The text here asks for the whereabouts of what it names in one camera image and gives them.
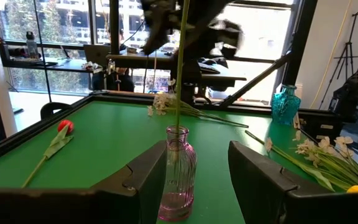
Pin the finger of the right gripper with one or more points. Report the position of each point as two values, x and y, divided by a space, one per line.
160 21
222 40

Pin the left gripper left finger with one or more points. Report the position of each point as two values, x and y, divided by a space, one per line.
73 205

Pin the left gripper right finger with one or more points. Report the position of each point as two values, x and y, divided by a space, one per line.
291 205

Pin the red tulip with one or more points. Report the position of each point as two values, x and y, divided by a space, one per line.
181 77
65 126

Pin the white flower bunch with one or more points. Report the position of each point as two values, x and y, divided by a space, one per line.
325 143

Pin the white flower sprig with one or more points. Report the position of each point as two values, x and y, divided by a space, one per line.
162 101

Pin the teal textured glass vase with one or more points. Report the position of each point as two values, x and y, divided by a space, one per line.
286 107

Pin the pink ribbed glass vase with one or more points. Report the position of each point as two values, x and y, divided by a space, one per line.
180 174

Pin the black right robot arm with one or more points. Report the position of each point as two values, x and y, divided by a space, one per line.
356 87

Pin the grey laptop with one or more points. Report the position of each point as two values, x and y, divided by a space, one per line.
96 55

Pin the person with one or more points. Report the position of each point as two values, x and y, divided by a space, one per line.
120 82

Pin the black chair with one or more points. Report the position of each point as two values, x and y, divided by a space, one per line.
43 112

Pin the black tripod stand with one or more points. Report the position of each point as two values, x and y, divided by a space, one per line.
348 46

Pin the water bottle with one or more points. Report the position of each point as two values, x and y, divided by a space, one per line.
32 48

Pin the black gantry frame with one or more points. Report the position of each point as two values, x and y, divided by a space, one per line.
300 37

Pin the black table frame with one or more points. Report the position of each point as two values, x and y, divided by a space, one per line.
11 143

